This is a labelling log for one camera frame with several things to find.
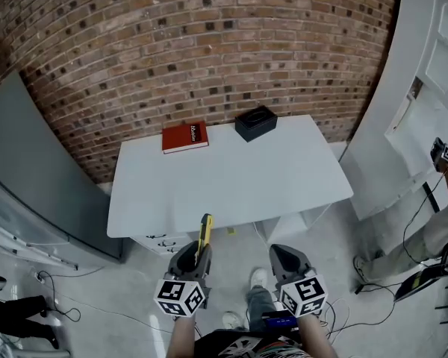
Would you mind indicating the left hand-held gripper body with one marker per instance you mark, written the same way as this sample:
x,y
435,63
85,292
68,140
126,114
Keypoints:
x,y
179,297

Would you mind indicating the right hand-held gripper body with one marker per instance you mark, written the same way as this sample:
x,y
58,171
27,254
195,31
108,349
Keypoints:
x,y
302,297

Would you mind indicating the yellow utility knife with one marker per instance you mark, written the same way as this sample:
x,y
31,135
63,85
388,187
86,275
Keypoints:
x,y
205,229

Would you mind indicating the person's left forearm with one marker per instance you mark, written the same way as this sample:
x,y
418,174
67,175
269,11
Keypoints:
x,y
182,334

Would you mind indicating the person's right forearm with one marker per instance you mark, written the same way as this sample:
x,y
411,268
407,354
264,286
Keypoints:
x,y
315,334

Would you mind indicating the black device with blue screen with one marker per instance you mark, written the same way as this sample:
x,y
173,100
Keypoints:
x,y
279,321

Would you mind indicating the person's grey trousers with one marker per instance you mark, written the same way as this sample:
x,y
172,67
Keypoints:
x,y
259,304

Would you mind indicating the person's white shoe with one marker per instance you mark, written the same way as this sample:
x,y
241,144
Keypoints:
x,y
259,276
231,320

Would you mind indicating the white drawer cabinet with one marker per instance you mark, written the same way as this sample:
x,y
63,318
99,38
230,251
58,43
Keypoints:
x,y
162,241

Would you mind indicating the person's patterned shirt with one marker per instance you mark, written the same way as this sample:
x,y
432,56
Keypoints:
x,y
254,347

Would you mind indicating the small yellow floor item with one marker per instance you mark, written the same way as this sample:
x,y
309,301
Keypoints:
x,y
230,231

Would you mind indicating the black floor equipment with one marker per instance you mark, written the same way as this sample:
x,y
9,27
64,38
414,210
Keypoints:
x,y
422,282

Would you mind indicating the white power strip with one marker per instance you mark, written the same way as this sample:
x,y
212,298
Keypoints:
x,y
40,277

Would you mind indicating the red hardcover book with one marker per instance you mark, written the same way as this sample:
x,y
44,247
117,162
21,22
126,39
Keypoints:
x,y
181,138

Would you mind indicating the aluminium rails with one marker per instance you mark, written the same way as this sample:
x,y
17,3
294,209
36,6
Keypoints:
x,y
18,244

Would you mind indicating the black tissue box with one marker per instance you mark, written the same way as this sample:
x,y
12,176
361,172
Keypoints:
x,y
254,125

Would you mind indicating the grey panel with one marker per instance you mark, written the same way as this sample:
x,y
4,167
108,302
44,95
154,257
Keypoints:
x,y
33,170

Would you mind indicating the white door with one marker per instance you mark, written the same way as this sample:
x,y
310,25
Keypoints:
x,y
407,88

